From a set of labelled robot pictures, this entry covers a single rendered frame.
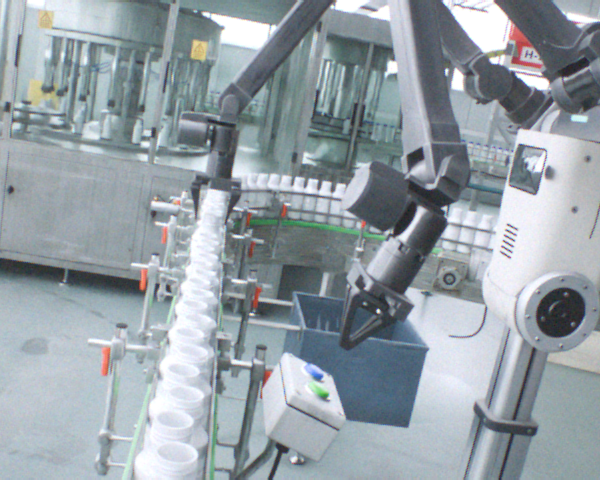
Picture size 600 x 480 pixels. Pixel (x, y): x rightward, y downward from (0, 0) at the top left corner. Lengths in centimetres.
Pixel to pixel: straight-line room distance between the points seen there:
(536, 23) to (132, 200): 373
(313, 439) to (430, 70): 49
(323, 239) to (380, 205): 204
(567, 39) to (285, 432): 68
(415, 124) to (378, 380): 96
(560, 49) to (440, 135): 29
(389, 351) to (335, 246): 120
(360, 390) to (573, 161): 79
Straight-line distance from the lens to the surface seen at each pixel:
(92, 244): 469
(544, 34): 112
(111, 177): 459
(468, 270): 275
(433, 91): 93
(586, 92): 113
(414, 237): 86
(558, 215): 130
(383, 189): 83
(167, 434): 66
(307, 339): 169
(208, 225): 150
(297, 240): 283
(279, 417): 89
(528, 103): 158
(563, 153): 130
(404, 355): 175
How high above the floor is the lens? 147
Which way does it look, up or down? 12 degrees down
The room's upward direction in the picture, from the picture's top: 11 degrees clockwise
